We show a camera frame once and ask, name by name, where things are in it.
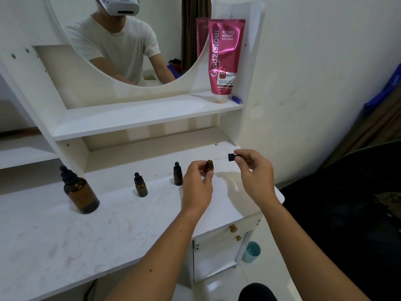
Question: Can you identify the person's left hand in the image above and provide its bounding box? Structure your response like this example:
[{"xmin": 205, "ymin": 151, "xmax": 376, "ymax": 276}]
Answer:
[{"xmin": 181, "ymin": 160, "xmax": 215, "ymax": 215}]

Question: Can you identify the person's right hand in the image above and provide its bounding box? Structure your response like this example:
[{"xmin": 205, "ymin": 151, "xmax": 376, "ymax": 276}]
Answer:
[{"xmin": 234, "ymin": 149, "xmax": 279, "ymax": 207}]

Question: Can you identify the large amber glass bottle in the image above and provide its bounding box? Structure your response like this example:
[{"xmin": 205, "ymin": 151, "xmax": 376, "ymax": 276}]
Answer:
[{"xmin": 63, "ymin": 178, "xmax": 101, "ymax": 214}]

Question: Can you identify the black dropper with glass pipette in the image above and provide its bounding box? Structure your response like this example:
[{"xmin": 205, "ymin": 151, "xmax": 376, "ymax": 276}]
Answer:
[{"xmin": 59, "ymin": 165, "xmax": 81, "ymax": 185}]

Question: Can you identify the person's right forearm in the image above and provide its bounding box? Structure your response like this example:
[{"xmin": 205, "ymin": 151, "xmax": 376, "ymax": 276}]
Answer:
[{"xmin": 260, "ymin": 197, "xmax": 372, "ymax": 301}]

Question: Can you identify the person's left forearm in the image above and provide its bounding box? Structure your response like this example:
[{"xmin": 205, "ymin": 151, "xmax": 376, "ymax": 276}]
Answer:
[{"xmin": 105, "ymin": 207, "xmax": 213, "ymax": 301}]

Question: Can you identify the person's right leg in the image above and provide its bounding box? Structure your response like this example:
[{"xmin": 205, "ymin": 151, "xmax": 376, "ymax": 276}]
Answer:
[{"xmin": 238, "ymin": 282, "xmax": 278, "ymax": 301}]

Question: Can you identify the teal cup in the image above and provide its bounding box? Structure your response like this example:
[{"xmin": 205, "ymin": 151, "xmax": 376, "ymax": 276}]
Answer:
[{"xmin": 242, "ymin": 241, "xmax": 261, "ymax": 264}]

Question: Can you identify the white vanity shelf unit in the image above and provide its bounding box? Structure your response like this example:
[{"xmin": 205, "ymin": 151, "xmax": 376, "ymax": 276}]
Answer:
[{"xmin": 0, "ymin": 0, "xmax": 286, "ymax": 301}]

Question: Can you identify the pink lotion tube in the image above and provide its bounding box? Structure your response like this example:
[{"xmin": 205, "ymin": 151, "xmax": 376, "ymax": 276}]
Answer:
[{"xmin": 208, "ymin": 18, "xmax": 246, "ymax": 105}]

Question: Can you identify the brown fabric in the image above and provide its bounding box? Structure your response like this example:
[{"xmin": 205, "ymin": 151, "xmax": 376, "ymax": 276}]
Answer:
[{"xmin": 319, "ymin": 86, "xmax": 401, "ymax": 170}]

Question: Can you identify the round mirror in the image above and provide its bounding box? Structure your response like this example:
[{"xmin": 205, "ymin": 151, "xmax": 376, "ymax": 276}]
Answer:
[{"xmin": 43, "ymin": 0, "xmax": 213, "ymax": 87}]

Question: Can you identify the brown comb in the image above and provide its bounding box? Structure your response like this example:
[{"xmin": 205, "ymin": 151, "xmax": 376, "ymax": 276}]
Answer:
[{"xmin": 0, "ymin": 128, "xmax": 41, "ymax": 138}]

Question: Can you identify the thin black cord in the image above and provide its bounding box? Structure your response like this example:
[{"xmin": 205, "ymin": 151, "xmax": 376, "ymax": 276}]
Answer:
[{"xmin": 84, "ymin": 278, "xmax": 98, "ymax": 301}]

